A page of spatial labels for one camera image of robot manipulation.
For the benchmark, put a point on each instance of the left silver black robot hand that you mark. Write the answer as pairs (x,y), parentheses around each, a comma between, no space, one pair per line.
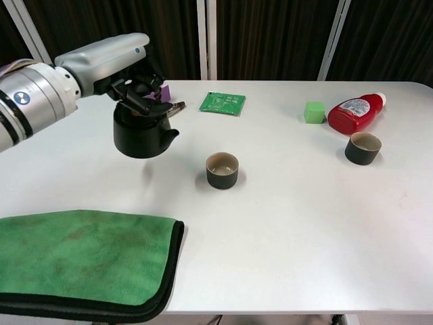
(105,61)

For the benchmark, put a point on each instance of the black teapot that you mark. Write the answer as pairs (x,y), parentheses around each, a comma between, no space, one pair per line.
(138,139)

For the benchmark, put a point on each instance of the brown cup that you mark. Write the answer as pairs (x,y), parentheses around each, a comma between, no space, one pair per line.
(360,155)
(221,179)

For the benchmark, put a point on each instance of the black pleated curtain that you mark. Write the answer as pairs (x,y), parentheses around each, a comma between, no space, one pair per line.
(389,40)
(118,20)
(270,40)
(10,34)

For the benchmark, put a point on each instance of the purple cardboard box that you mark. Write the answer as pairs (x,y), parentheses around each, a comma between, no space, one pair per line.
(165,93)

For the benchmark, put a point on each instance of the orange correction tape dispenser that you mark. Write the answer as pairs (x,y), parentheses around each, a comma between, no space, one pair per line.
(177,106)

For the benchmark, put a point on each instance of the green circuit board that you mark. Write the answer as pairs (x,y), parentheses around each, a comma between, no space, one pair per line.
(221,103)

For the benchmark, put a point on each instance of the green cloth black trim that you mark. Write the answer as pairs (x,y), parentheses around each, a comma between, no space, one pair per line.
(84,257)

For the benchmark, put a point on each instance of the green cube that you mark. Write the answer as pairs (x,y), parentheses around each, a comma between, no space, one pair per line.
(314,113)

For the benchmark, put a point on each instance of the red ketchup bottle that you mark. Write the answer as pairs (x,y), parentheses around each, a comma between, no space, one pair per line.
(352,115)

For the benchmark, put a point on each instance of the white frame post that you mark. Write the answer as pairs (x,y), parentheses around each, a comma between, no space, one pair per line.
(333,40)
(30,30)
(206,40)

